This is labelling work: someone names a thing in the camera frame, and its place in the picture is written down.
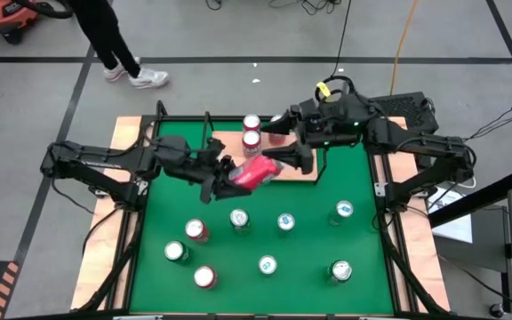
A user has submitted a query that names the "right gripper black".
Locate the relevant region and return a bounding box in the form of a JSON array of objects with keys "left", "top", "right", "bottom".
[{"left": 260, "top": 100, "right": 331, "bottom": 175}]

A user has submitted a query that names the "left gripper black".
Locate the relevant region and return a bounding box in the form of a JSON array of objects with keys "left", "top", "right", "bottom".
[{"left": 183, "top": 138, "right": 252, "bottom": 204}]

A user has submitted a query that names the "orange Fanta soda can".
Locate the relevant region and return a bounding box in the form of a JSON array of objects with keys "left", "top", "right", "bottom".
[
  {"left": 241, "top": 130, "right": 262, "bottom": 157},
  {"left": 268, "top": 114, "right": 287, "bottom": 147},
  {"left": 193, "top": 265, "right": 219, "bottom": 291},
  {"left": 242, "top": 113, "right": 262, "bottom": 133},
  {"left": 228, "top": 154, "right": 284, "bottom": 192},
  {"left": 184, "top": 218, "right": 211, "bottom": 244}
]

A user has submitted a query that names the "green Sprite soda can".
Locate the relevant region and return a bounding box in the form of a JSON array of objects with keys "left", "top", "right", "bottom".
[
  {"left": 229, "top": 208, "right": 252, "bottom": 236},
  {"left": 164, "top": 240, "right": 191, "bottom": 267},
  {"left": 325, "top": 260, "right": 354, "bottom": 285}
]

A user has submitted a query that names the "black perforated control box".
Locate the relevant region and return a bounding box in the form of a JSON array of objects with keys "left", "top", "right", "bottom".
[{"left": 371, "top": 92, "right": 440, "bottom": 134}]

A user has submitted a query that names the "green table mat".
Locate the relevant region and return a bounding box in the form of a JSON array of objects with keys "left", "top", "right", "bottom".
[{"left": 129, "top": 119, "right": 395, "bottom": 315}]

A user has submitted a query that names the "person's shoe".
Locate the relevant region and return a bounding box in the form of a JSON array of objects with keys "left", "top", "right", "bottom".
[
  {"left": 103, "top": 56, "right": 142, "bottom": 84},
  {"left": 127, "top": 67, "right": 171, "bottom": 90}
]

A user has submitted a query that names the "white paper sheet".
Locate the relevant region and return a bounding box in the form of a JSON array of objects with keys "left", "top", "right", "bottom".
[{"left": 428, "top": 186, "right": 475, "bottom": 244}]

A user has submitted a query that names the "person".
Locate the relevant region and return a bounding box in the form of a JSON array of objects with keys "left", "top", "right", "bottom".
[{"left": 68, "top": 0, "right": 171, "bottom": 90}]

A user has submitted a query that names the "black stand beam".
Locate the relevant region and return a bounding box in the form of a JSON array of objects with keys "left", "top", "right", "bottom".
[{"left": 428, "top": 168, "right": 512, "bottom": 228}]

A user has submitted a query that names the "orange shop vacuum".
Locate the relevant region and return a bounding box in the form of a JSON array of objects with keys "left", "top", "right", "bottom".
[{"left": 0, "top": 0, "right": 40, "bottom": 45}]

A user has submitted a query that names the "wooden shelf black wire frame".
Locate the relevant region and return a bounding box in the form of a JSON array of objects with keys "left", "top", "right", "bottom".
[{"left": 200, "top": 110, "right": 328, "bottom": 183}]

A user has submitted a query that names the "black cable coil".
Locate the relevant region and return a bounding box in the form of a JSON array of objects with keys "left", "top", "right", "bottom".
[{"left": 315, "top": 75, "right": 356, "bottom": 104}]

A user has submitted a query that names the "thin black floor cable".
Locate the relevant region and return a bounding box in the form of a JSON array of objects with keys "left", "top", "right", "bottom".
[{"left": 331, "top": 0, "right": 354, "bottom": 77}]

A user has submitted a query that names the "yellow power cord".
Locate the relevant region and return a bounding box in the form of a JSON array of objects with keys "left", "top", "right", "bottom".
[{"left": 388, "top": 0, "right": 420, "bottom": 84}]

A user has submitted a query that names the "black vacuum hose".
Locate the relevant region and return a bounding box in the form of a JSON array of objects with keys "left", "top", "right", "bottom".
[{"left": 15, "top": 0, "right": 75, "bottom": 20}]

